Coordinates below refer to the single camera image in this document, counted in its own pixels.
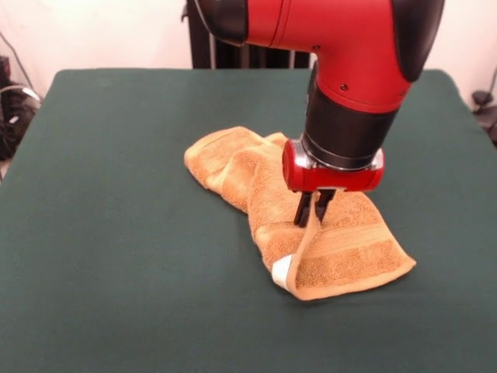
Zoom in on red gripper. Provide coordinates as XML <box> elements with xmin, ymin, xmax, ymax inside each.
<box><xmin>282</xmin><ymin>138</ymin><xmax>386</xmax><ymax>228</ymax></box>

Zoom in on tan terry towel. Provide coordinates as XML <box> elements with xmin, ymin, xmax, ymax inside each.
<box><xmin>183</xmin><ymin>125</ymin><xmax>418</xmax><ymax>302</ymax></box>

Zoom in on black stand base foot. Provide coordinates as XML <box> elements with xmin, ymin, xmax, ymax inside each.
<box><xmin>471</xmin><ymin>89</ymin><xmax>497</xmax><ymax>147</ymax></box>

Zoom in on dark green table cloth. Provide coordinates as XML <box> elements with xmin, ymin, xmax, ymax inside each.
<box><xmin>0</xmin><ymin>68</ymin><xmax>497</xmax><ymax>373</ymax></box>

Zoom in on black equipment pile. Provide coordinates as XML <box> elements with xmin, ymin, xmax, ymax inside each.
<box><xmin>0</xmin><ymin>56</ymin><xmax>43</xmax><ymax>161</ymax></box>

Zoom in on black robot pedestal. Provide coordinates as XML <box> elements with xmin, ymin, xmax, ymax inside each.
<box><xmin>179</xmin><ymin>0</ymin><xmax>311</xmax><ymax>70</ymax></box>

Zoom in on thin grey cable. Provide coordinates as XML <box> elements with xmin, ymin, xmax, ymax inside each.
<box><xmin>0</xmin><ymin>30</ymin><xmax>42</xmax><ymax>103</ymax></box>

